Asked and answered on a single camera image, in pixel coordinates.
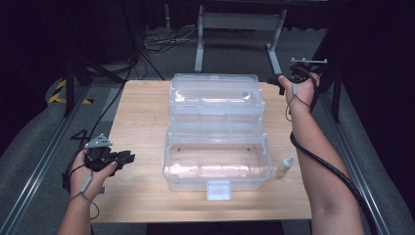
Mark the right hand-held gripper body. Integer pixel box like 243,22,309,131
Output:
289,57,329,84

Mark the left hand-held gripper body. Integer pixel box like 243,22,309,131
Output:
83,133,115,173

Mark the small white dropper bottle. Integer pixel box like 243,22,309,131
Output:
275,156,295,180

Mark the clear plastic storage box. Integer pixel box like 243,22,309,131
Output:
161,72,275,202

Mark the person's right hand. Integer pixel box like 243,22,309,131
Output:
277,71,321,115

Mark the person's left hand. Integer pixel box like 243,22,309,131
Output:
69,148,118,204

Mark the yellow black floor tape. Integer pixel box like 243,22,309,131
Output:
47,79,94,106

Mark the grey right wrist strap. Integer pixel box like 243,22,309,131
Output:
285,83,311,123

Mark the grey metal table frame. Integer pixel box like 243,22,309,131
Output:
194,4,288,77

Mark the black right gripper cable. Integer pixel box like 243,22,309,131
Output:
289,65,380,235

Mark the bundle of floor cables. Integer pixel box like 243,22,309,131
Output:
142,26,201,54

